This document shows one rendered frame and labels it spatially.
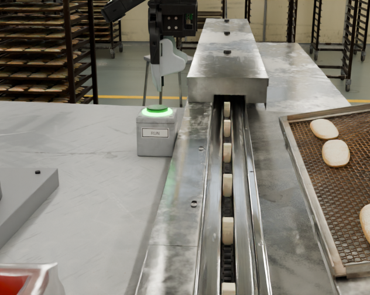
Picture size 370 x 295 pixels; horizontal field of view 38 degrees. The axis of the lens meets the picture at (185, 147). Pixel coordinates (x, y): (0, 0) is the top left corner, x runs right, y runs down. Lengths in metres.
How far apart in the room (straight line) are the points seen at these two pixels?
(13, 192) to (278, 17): 7.13
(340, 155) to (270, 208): 0.13
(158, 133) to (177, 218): 0.33
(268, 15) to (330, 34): 0.90
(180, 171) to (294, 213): 0.18
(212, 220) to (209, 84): 0.56
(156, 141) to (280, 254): 0.39
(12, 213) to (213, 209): 0.26
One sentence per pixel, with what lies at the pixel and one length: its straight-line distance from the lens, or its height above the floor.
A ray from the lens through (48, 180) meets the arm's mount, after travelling 0.85.
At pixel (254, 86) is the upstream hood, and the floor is 0.90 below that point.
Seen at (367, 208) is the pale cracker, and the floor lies 0.91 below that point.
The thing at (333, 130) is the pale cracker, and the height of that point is 0.91.
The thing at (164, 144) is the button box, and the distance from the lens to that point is 0.98.
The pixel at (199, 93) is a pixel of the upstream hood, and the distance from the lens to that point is 1.21.
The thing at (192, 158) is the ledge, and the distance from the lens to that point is 0.87.
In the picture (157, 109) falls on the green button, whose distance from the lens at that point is 0.99.
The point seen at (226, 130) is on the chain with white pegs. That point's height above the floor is 0.85.
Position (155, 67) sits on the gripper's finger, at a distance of 0.94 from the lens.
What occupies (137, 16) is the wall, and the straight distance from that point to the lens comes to 7.85.
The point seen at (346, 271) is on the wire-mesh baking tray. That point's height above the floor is 0.89.
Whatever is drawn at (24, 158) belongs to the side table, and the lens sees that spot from 1.03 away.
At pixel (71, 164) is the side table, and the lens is 0.98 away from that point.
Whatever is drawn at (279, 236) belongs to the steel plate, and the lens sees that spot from 0.73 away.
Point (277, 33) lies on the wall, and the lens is 7.82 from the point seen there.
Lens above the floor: 1.16
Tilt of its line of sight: 19 degrees down
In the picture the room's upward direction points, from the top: straight up
